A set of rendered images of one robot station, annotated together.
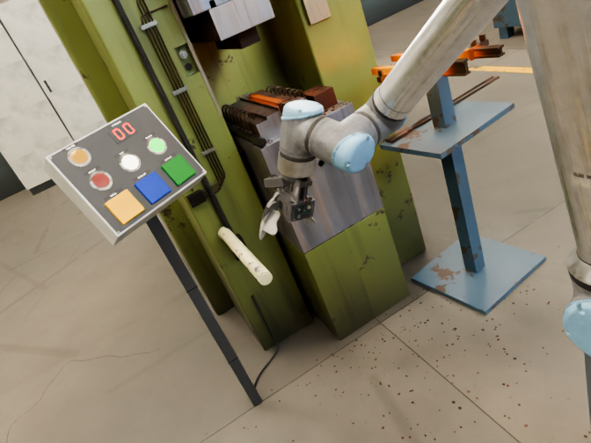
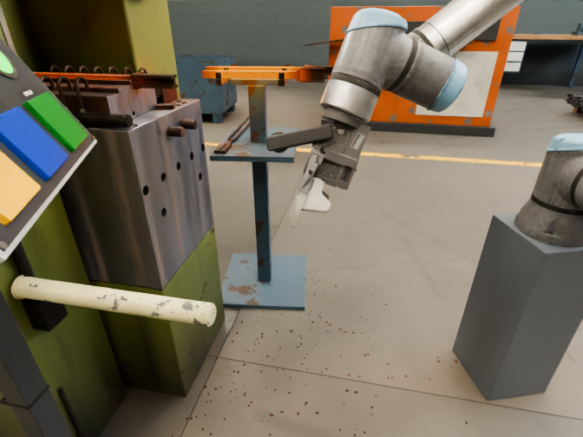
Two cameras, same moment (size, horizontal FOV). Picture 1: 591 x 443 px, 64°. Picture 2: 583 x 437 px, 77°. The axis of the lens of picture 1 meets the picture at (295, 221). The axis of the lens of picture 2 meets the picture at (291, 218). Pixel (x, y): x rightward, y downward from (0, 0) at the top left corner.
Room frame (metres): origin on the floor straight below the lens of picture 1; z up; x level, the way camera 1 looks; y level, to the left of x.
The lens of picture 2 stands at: (0.86, 0.56, 1.13)
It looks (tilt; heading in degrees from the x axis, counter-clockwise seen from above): 29 degrees down; 297
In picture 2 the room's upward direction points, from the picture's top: straight up
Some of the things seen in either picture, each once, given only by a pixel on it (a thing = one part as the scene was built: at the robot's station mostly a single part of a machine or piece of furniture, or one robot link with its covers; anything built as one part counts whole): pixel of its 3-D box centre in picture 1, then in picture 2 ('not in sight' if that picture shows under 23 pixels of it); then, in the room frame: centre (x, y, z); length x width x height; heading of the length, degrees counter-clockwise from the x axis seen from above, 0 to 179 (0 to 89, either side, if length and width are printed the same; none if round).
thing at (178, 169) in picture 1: (178, 170); (55, 123); (1.37, 0.26, 1.01); 0.07 x 0.05 x 0.07; 131
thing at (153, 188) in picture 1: (152, 188); (28, 144); (1.31, 0.34, 1.01); 0.07 x 0.05 x 0.07; 131
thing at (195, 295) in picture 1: (198, 300); (41, 418); (1.41, 0.42, 0.54); 0.04 x 0.04 x 1.08; 16
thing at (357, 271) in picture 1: (329, 251); (129, 297); (1.86, -0.09, 0.23); 0.56 x 0.38 x 0.47; 16
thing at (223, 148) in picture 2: (445, 107); (239, 130); (1.77, -0.72, 0.71); 0.60 x 0.04 x 0.01; 110
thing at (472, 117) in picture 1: (445, 127); (259, 142); (1.63, -0.65, 0.70); 0.40 x 0.30 x 0.02; 114
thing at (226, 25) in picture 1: (223, 18); not in sight; (1.84, -0.04, 1.32); 0.42 x 0.20 x 0.10; 16
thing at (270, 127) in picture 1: (261, 112); (61, 95); (1.84, -0.04, 0.96); 0.42 x 0.20 x 0.09; 16
